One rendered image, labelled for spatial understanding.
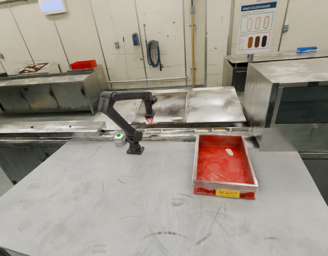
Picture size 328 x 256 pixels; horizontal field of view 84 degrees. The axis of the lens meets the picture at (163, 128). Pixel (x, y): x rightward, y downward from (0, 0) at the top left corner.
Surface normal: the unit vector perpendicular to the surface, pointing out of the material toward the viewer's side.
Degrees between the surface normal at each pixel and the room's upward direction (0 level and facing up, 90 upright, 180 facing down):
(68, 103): 90
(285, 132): 91
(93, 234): 0
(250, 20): 90
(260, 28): 90
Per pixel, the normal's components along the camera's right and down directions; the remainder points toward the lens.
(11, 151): -0.13, 0.52
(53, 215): -0.10, -0.86
